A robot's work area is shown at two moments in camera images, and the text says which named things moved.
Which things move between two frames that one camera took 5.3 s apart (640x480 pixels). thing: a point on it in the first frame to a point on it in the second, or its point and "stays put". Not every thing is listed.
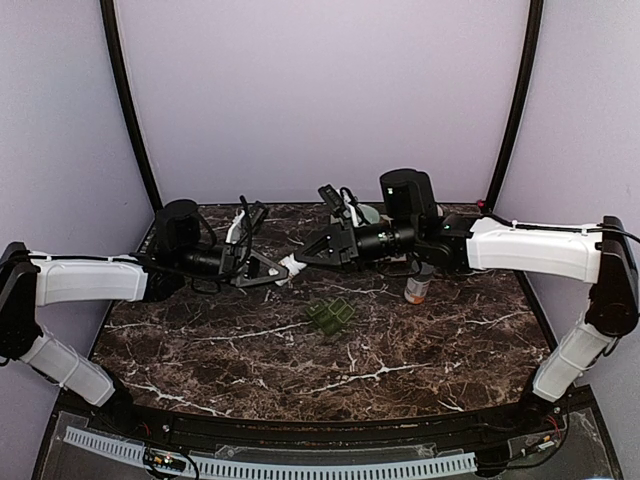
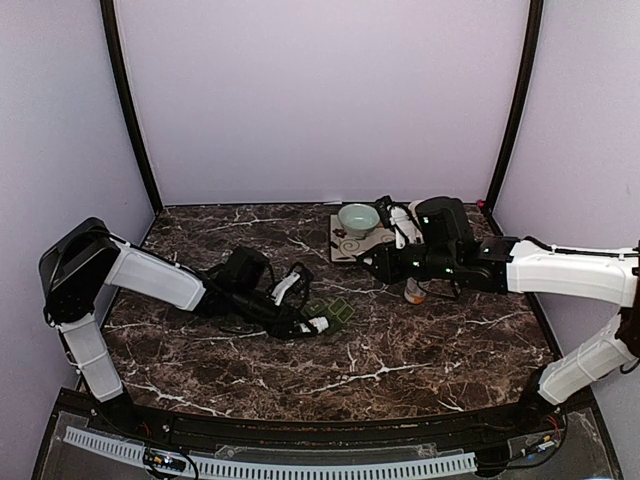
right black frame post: [524, 104] stays put
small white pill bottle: [293, 265] to [320, 323]
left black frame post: [108, 14] stays put
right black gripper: [344, 234] to [388, 267]
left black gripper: [232, 260] to [283, 324]
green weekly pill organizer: [332, 317] stays put
